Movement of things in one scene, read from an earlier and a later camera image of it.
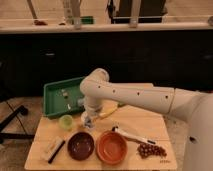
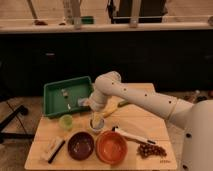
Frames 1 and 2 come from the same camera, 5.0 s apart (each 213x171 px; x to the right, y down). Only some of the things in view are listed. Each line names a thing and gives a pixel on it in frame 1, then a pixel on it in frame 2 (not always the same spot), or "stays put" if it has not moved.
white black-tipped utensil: (131, 136) stays put
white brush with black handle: (53, 148) stays put
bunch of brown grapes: (146, 150) stays put
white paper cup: (83, 117) to (96, 125)
